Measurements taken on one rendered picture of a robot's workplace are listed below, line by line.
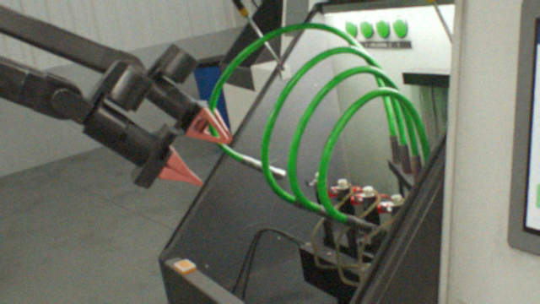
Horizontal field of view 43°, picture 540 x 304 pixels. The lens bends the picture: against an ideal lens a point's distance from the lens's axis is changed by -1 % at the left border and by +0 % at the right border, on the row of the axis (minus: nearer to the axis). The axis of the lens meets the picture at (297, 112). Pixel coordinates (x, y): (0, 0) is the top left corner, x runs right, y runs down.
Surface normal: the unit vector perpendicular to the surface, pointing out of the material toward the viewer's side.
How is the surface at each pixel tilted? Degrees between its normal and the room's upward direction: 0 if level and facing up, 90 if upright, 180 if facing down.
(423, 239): 90
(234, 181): 90
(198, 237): 90
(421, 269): 90
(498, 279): 76
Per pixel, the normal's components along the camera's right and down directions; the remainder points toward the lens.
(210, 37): 0.59, 0.06
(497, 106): -0.85, 0.00
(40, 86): 0.39, 0.07
